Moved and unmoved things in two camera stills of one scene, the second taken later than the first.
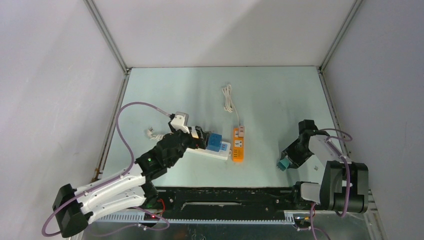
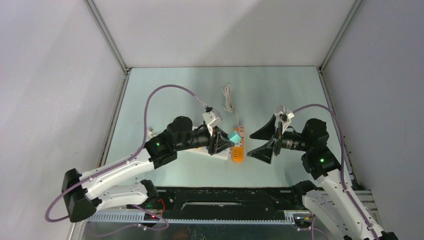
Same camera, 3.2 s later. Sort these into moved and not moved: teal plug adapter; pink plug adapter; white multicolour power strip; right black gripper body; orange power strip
Moved: teal plug adapter; right black gripper body
Not moved: orange power strip; white multicolour power strip; pink plug adapter
